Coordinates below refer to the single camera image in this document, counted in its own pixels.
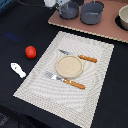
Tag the small grey saucepan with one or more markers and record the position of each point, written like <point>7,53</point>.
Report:
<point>69,11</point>

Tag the beige woven placemat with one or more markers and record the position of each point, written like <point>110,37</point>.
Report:
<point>74,99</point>

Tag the white fish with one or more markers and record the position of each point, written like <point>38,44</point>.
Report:
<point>17,68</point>

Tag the red sausage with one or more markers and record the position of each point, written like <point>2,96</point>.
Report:
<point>30,52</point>

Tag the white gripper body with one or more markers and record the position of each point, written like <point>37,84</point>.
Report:
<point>56,3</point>

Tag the round beige plate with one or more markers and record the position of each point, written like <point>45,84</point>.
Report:
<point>69,66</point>

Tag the large grey pot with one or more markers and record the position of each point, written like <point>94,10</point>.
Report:
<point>91,13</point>

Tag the fork with wooden handle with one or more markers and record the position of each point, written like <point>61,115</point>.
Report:
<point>55,77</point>

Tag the knife with wooden handle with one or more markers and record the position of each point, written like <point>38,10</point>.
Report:
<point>80,56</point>

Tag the beige bowl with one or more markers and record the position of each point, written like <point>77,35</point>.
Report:
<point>123,14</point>

